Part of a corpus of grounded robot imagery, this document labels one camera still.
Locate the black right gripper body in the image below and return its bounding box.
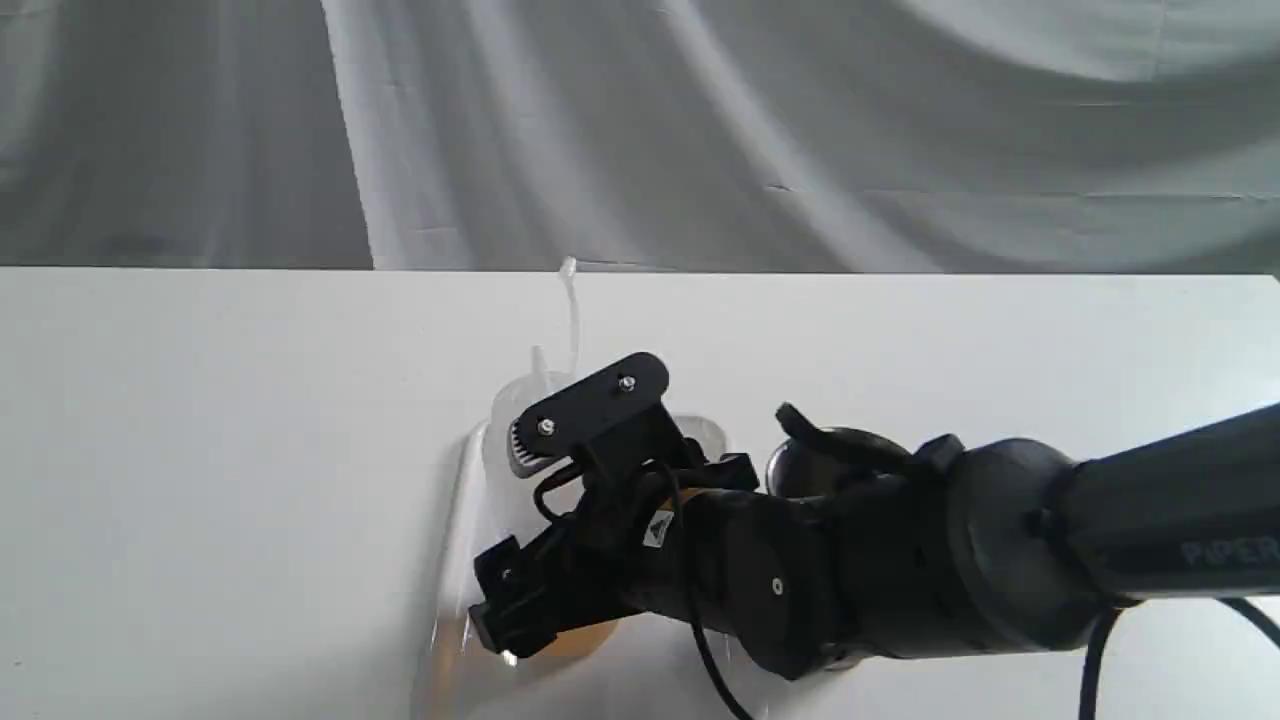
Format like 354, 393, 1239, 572
570, 454, 851, 680

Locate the translucent squeeze bottle amber liquid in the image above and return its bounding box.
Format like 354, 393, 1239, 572
480, 258, 726, 661

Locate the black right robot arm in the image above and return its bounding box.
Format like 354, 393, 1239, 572
468, 405, 1277, 682

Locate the stainless steel cup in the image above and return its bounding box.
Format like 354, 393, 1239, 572
765, 438, 883, 498

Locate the white rectangular plastic tray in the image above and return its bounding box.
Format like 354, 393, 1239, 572
412, 402, 772, 719

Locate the grey backdrop cloth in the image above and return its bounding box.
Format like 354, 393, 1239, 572
1, 1, 1277, 274

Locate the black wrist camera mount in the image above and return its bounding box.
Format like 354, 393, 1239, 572
507, 352, 705, 493

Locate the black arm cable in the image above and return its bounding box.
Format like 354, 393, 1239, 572
660, 470, 1280, 720

